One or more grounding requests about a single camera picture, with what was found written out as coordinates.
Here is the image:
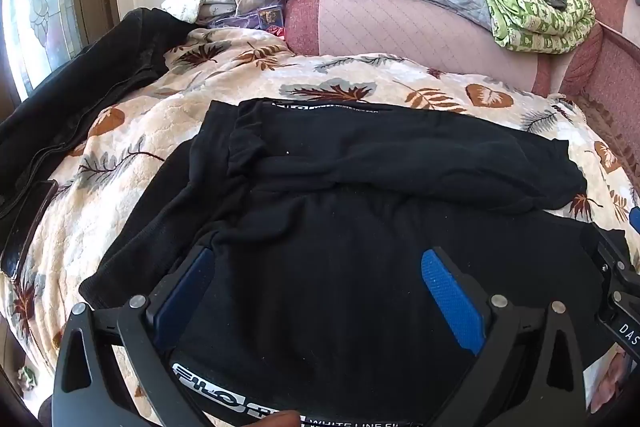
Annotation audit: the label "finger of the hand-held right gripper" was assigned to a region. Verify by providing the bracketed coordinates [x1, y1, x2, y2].
[592, 207, 640, 308]

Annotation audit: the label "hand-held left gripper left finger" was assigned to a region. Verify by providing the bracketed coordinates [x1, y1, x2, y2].
[52, 246, 217, 427]

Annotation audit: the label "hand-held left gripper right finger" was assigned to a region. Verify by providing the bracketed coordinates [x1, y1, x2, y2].
[421, 248, 587, 427]

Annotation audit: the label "black pants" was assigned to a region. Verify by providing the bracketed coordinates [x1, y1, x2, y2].
[79, 98, 628, 427]

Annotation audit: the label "leaf print blanket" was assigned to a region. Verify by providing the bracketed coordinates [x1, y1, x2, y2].
[0, 29, 640, 413]

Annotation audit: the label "black jacket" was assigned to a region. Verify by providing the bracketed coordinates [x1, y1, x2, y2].
[0, 7, 196, 220]

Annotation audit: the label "pink headboard cushion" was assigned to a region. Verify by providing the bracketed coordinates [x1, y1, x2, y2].
[282, 0, 551, 95]

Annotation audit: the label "purple packet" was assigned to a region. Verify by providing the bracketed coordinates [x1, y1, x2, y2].
[207, 7, 288, 40]

